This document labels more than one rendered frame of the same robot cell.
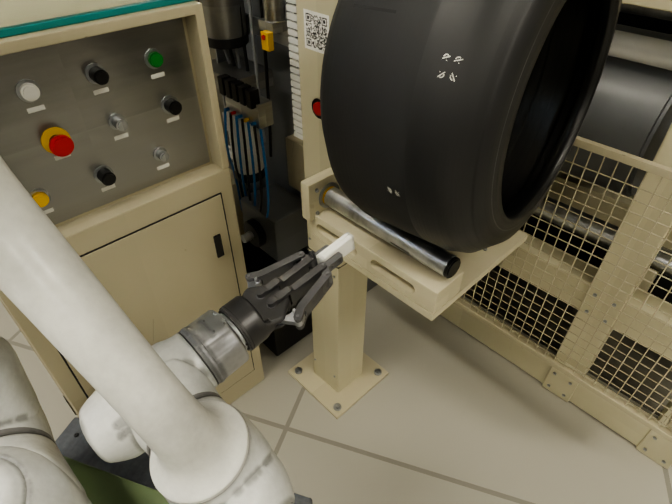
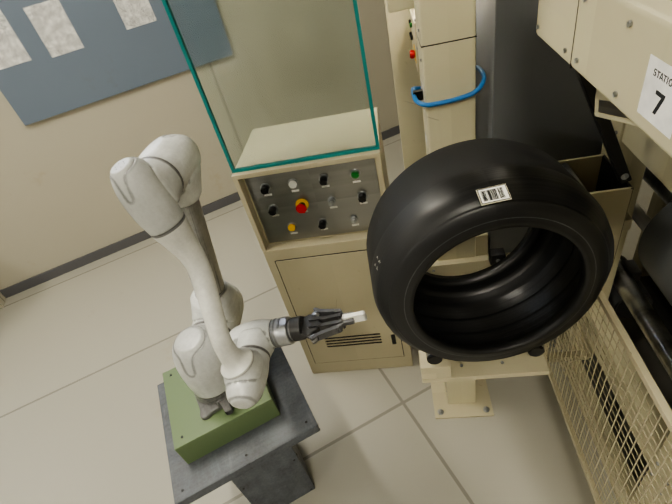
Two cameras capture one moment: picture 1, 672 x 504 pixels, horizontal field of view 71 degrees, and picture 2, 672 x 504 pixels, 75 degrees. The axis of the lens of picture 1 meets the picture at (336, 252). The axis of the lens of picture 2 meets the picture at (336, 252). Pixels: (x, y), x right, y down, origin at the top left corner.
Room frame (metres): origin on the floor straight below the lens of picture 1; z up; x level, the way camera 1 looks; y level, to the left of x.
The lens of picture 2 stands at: (0.08, -0.73, 1.99)
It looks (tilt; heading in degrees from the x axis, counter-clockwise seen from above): 39 degrees down; 56
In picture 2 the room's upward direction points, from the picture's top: 15 degrees counter-clockwise
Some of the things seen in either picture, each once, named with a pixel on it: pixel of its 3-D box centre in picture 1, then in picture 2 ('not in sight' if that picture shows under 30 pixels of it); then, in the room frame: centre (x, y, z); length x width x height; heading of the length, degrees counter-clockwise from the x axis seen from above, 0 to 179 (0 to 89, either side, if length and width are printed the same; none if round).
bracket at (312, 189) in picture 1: (367, 170); (463, 270); (1.01, -0.08, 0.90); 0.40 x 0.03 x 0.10; 134
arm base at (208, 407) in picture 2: not in sight; (218, 387); (0.18, 0.34, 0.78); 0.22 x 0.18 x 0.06; 77
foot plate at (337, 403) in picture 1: (338, 371); (459, 391); (1.05, -0.01, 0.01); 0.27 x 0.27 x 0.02; 44
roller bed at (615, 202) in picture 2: not in sight; (583, 214); (1.30, -0.32, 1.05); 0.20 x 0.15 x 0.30; 44
